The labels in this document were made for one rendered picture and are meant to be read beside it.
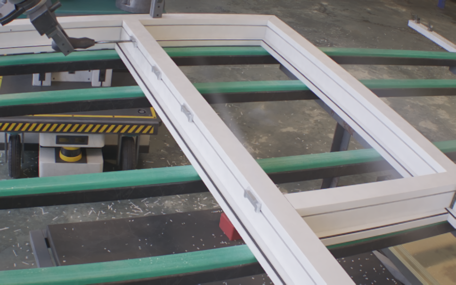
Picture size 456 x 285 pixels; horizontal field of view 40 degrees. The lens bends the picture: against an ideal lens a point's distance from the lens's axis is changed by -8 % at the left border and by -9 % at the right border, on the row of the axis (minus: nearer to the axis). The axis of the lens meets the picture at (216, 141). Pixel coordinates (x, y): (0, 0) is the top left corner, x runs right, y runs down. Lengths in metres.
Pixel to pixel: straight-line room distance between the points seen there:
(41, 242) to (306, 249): 0.72
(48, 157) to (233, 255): 1.69
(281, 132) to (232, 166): 2.23
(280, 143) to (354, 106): 1.74
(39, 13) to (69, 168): 1.26
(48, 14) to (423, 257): 1.02
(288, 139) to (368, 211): 2.18
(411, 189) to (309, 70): 0.60
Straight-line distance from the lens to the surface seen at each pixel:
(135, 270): 0.97
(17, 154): 2.64
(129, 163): 2.66
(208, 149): 1.21
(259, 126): 3.35
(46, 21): 1.46
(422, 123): 3.90
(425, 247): 1.59
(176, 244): 1.48
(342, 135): 1.71
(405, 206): 1.19
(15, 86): 2.77
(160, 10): 1.74
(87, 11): 2.46
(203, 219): 1.57
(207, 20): 1.79
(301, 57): 1.72
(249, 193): 1.05
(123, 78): 2.88
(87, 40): 1.57
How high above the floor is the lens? 1.49
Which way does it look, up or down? 28 degrees down
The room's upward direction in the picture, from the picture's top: 9 degrees clockwise
